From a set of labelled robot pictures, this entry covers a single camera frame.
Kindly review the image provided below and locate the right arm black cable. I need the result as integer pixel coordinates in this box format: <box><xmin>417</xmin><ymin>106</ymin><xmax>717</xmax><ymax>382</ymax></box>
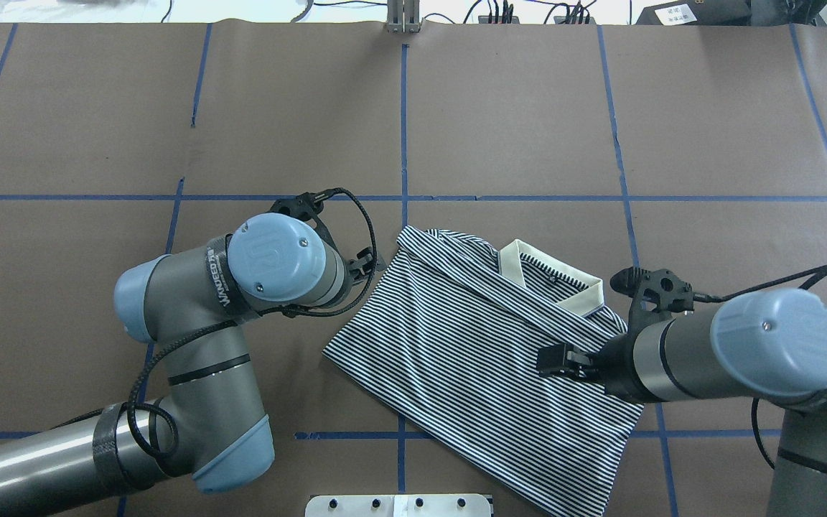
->
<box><xmin>693</xmin><ymin>248</ymin><xmax>827</xmax><ymax>471</ymax></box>

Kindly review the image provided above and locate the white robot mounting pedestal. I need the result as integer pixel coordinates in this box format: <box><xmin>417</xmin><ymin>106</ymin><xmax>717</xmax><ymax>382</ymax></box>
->
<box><xmin>304</xmin><ymin>492</ymin><xmax>495</xmax><ymax>516</ymax></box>

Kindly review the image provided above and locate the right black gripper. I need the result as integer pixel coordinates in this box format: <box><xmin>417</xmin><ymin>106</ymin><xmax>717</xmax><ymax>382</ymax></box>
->
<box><xmin>537</xmin><ymin>267</ymin><xmax>693</xmax><ymax>381</ymax></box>

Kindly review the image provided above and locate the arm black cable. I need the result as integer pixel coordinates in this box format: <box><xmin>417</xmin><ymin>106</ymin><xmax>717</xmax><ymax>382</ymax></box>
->
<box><xmin>123</xmin><ymin>188</ymin><xmax>378</xmax><ymax>460</ymax></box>
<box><xmin>693</xmin><ymin>248</ymin><xmax>827</xmax><ymax>471</ymax></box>

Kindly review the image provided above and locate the navy white striped polo shirt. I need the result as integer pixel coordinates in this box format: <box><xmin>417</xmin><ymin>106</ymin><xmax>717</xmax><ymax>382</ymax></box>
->
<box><xmin>324</xmin><ymin>226</ymin><xmax>643</xmax><ymax>516</ymax></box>

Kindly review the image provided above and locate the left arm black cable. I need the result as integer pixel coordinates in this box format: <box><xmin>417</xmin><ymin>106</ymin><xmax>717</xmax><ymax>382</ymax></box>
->
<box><xmin>123</xmin><ymin>188</ymin><xmax>378</xmax><ymax>460</ymax></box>

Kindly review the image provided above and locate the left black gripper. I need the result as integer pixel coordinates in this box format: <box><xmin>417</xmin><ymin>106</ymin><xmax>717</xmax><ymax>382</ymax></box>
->
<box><xmin>270</xmin><ymin>191</ymin><xmax>386</xmax><ymax>295</ymax></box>

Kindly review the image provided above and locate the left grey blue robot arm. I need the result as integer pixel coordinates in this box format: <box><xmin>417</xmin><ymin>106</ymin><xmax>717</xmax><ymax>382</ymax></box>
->
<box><xmin>0</xmin><ymin>187</ymin><xmax>385</xmax><ymax>516</ymax></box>

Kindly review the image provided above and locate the aluminium frame post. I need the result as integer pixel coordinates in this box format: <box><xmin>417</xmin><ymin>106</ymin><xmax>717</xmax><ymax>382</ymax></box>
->
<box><xmin>385</xmin><ymin>0</ymin><xmax>422</xmax><ymax>34</ymax></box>

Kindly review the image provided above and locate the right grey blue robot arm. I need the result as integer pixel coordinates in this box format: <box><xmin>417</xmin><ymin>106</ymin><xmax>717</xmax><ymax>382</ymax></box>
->
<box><xmin>537</xmin><ymin>268</ymin><xmax>827</xmax><ymax>516</ymax></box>

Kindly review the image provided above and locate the black box with label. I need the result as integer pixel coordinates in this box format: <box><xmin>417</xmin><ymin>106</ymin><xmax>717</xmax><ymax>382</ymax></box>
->
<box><xmin>633</xmin><ymin>1</ymin><xmax>752</xmax><ymax>27</ymax></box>

